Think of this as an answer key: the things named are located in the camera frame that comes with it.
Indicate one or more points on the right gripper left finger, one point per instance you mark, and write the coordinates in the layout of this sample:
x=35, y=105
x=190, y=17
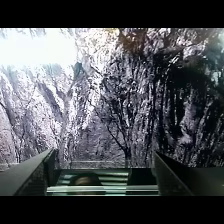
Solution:
x=23, y=178

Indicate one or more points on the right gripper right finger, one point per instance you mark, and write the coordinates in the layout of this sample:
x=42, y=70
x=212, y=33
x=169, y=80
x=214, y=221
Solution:
x=186, y=181

